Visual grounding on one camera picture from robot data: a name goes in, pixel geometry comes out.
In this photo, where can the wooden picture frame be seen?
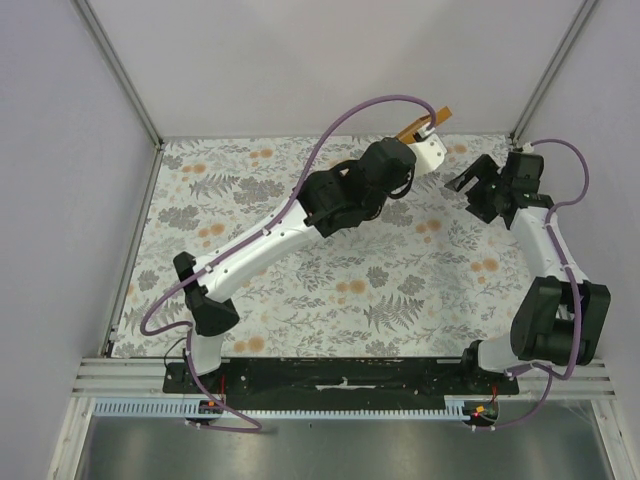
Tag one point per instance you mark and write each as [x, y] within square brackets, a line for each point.
[425, 124]

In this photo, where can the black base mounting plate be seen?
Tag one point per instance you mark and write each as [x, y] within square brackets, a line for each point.
[410, 381]

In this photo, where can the floral patterned table mat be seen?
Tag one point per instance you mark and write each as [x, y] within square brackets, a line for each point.
[425, 278]

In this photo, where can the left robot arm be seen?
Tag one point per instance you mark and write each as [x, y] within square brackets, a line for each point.
[342, 197]

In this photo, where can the left aluminium corner post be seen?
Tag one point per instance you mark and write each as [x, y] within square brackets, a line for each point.
[99, 35]

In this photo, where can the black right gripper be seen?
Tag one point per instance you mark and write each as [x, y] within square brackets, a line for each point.
[486, 170]

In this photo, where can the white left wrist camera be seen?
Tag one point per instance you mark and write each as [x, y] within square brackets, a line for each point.
[429, 150]

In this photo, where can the right aluminium corner post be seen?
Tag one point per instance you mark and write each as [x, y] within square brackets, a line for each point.
[558, 59]

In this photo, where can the aluminium corner post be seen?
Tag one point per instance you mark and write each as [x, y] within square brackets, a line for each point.
[558, 59]
[99, 35]

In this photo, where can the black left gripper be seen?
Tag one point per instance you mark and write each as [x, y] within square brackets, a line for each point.
[408, 179]

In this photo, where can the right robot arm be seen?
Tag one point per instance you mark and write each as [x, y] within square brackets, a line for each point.
[559, 322]

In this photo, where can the aluminium rail frame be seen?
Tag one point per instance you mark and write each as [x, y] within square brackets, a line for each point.
[141, 379]

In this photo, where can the light blue cable duct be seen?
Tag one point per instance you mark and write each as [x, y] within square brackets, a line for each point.
[444, 409]

